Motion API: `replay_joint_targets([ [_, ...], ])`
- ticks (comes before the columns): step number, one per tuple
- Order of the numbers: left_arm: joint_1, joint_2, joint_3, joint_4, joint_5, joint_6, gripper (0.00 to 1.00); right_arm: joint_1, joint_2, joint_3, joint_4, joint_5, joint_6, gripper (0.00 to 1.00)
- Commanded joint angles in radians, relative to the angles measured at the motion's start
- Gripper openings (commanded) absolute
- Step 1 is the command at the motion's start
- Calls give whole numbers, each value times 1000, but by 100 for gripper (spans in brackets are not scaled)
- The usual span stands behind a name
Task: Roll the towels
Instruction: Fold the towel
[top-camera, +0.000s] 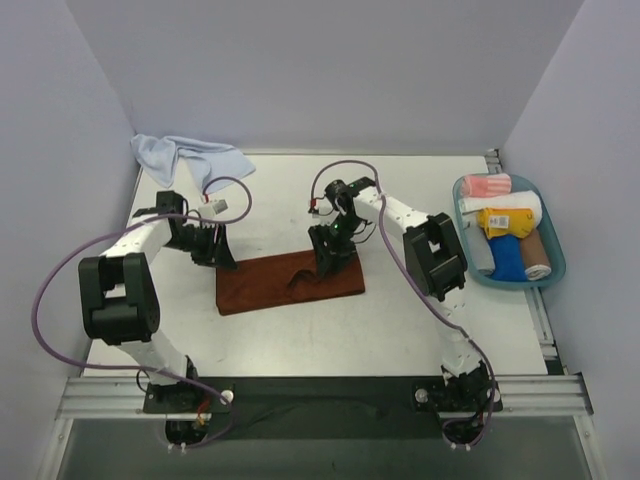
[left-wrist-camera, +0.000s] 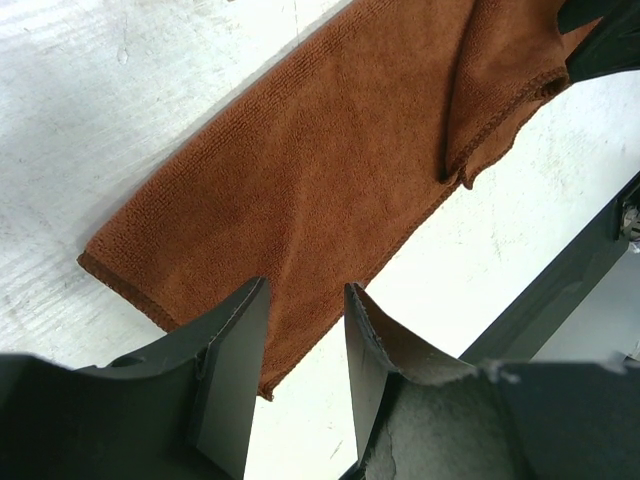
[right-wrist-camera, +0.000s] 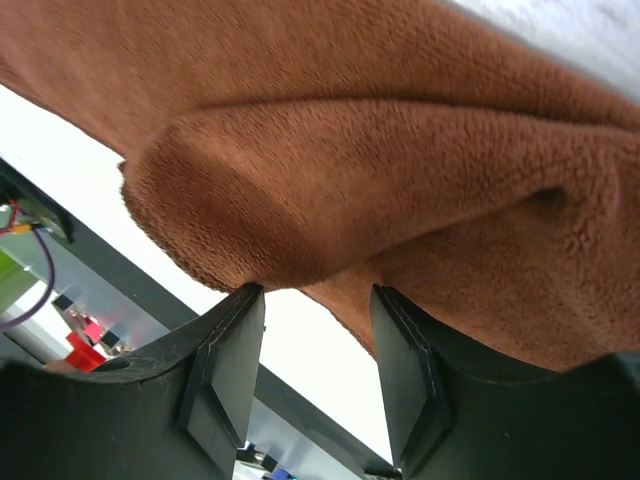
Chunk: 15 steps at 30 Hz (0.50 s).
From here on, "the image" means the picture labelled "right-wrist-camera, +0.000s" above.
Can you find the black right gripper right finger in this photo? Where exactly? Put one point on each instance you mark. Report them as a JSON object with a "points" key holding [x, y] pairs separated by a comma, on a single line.
{"points": [[457, 409]]}

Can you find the brown towel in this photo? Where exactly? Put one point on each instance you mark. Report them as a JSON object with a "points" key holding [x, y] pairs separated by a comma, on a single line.
{"points": [[331, 145]]}

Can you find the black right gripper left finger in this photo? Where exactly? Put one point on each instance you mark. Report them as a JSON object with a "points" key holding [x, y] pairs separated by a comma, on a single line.
{"points": [[177, 408]]}

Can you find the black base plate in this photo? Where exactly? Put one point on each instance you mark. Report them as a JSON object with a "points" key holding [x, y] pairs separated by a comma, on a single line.
{"points": [[285, 431]]}

